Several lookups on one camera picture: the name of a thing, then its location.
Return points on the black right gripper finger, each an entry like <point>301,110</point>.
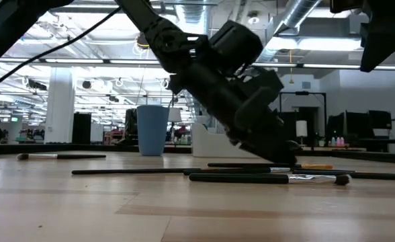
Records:
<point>382,43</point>

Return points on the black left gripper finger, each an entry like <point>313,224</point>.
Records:
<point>274,153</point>

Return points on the long black paintbrush orange tip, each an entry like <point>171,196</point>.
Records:
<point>315,166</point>

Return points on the black paintbrush silver ferrule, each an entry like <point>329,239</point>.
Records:
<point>369,175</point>
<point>234,170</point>
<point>133,171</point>
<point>238,178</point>
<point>66,156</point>

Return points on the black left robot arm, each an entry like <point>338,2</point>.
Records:
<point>143,20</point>

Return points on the white lampshade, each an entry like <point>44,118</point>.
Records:
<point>174,115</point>

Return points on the white plastic bin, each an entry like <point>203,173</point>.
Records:
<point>211,144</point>

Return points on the blue plastic cup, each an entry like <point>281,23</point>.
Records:
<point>152,131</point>

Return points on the black monitor bank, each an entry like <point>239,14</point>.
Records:
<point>380,119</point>

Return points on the tall black cabinet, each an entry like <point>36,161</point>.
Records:
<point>81,129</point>

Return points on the long ceiling light bar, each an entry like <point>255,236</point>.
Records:
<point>76,60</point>

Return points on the white building column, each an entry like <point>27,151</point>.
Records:
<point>59,107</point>

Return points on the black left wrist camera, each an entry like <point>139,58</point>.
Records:
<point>236,43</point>

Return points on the black robot station frame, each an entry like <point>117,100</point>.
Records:
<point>301,93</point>

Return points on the silver ventilation duct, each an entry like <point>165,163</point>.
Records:
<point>192,10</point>
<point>300,10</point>

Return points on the black aluminium table frame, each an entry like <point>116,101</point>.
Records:
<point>83,148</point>

